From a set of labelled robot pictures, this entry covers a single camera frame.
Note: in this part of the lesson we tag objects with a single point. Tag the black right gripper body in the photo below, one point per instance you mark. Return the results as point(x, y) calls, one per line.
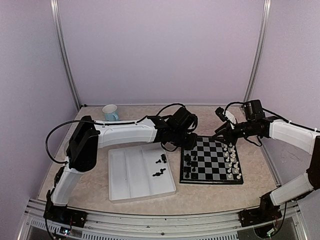
point(250, 130)

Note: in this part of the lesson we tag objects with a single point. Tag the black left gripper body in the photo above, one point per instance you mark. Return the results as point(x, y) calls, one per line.
point(180, 141)

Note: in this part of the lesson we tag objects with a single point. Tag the white plastic tray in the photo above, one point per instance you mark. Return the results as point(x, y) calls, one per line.
point(130, 174)

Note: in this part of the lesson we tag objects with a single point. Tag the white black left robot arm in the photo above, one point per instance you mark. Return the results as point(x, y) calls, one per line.
point(90, 135)

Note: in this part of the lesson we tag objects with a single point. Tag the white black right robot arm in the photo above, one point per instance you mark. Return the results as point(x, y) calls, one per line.
point(304, 138)

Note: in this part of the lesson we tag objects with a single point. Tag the pile of black chess pieces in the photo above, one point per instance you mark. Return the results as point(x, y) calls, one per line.
point(163, 159)

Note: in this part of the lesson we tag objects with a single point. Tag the black white chess board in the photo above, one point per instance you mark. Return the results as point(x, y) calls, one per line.
point(211, 167)

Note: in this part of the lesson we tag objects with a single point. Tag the light blue mug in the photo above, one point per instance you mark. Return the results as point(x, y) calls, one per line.
point(110, 112)

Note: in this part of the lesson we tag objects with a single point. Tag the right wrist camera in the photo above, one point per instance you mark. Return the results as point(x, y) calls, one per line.
point(226, 116)

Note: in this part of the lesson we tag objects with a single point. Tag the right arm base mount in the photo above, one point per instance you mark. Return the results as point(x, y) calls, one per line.
point(255, 216)

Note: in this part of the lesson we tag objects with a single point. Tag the right aluminium frame post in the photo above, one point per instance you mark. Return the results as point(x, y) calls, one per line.
point(267, 4)

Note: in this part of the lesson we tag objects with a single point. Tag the aluminium frame post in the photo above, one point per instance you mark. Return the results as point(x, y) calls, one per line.
point(267, 4)
point(54, 4)

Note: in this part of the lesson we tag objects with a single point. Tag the front aluminium rail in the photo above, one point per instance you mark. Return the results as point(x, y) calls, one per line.
point(100, 225)

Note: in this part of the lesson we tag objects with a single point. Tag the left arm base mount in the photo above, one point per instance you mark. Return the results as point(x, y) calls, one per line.
point(66, 216)

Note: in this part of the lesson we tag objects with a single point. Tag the left aluminium frame post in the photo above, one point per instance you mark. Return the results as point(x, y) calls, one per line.
point(54, 4)

